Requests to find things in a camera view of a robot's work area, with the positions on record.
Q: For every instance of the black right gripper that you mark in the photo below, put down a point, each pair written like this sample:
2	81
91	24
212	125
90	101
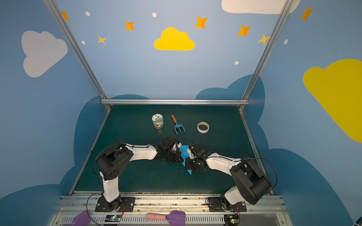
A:
193	154

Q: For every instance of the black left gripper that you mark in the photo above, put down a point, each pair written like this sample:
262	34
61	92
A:
173	152

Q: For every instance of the cyan paper sheet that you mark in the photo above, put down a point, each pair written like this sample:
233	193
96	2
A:
185	153

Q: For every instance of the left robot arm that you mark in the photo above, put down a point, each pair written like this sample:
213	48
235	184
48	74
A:
113	160

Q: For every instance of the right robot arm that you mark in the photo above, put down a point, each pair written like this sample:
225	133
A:
251	182

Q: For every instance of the white double-sided tape roll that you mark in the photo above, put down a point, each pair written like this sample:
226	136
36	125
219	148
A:
203	127

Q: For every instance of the small patterned jar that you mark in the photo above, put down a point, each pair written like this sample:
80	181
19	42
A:
158	121

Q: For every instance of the right green circuit board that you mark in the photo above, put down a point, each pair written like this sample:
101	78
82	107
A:
231	220

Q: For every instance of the green circuit board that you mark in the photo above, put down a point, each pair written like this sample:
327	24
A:
231	220
113	218

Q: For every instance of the left green circuit board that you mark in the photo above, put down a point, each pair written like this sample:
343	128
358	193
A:
113	218

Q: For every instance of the purple scoop left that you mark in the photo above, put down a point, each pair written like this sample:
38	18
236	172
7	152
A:
81	219

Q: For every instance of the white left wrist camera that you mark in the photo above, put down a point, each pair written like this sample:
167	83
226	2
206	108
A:
176	146

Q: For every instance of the blue garden fork wooden handle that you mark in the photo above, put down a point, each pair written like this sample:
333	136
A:
178	128

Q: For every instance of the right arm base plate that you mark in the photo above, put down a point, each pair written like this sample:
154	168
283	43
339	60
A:
218	204

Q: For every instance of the front aluminium rail base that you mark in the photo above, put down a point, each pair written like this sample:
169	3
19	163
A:
269	211

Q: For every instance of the purple shovel pink handle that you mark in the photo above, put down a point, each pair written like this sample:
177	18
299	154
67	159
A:
174	218

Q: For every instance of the aluminium right corner post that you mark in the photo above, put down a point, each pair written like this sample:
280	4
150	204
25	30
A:
277	29

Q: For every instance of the aluminium corner post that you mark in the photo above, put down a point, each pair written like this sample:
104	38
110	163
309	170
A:
62	24
277	29

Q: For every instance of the left side floor rail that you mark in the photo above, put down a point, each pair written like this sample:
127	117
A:
88	129

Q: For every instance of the floor rail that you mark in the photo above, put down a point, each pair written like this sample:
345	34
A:
88	129
257	157

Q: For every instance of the right side floor rail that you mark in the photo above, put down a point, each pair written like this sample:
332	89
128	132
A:
257	157

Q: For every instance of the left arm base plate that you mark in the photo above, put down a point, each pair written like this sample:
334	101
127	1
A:
120	204

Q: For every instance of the aluminium back frame rail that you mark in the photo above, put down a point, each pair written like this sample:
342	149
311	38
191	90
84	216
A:
172	102

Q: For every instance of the aluminium left corner post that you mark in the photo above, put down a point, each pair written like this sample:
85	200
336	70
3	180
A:
62	24

